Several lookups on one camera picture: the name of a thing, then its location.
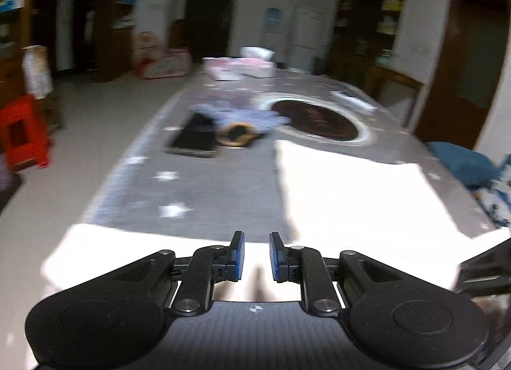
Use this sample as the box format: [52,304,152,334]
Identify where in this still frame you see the wooden side table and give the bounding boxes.
[359,63,424,125]

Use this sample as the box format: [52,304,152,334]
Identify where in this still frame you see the butterfly-print pillow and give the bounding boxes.
[473,155,511,228]

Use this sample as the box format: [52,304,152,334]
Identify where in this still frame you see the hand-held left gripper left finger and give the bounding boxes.
[107,231,245,317]

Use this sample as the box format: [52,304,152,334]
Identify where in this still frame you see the red plastic stool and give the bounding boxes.
[0,94,52,172]

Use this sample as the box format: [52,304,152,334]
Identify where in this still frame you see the round black induction cooktop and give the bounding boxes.
[259,92,378,147]

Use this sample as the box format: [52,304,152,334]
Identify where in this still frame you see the white remote control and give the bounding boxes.
[330,91,376,114]

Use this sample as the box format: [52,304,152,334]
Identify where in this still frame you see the black flat wallet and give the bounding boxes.
[165,112,219,158]

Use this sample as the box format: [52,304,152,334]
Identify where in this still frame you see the white tissue box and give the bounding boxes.
[239,47,276,78]

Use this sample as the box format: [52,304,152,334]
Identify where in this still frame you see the brown round object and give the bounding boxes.
[217,123,264,150]

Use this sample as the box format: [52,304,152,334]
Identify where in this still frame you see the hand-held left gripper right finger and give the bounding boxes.
[269,231,404,317]

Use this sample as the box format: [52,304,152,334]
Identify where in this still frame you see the tall wooden bookshelf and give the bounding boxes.
[99,0,141,82]

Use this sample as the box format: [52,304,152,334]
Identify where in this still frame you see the brown wooden door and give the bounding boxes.
[413,0,511,151]

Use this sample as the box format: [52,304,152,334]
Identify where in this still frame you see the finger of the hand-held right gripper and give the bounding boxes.
[457,237,511,298]

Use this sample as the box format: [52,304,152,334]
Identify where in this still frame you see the blue-grey knit glove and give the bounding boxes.
[192,103,290,137]

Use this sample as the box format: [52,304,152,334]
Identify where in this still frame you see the dark wooden shelf cabinet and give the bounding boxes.
[327,0,408,77]

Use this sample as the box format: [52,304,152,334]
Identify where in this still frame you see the small white tissue pack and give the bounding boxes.
[202,57,241,80]

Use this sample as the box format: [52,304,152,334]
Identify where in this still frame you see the dark doorway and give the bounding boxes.
[186,0,241,63]

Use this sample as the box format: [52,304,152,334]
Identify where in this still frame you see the white cloth garment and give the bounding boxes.
[40,140,474,303]

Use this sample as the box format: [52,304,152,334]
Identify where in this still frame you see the blue wall poster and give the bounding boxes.
[263,7,285,34]

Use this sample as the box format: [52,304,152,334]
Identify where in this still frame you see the white hanging bag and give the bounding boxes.
[22,45,54,100]

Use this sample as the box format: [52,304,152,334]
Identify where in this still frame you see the red and white cardboard boxes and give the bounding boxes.
[133,31,193,79]

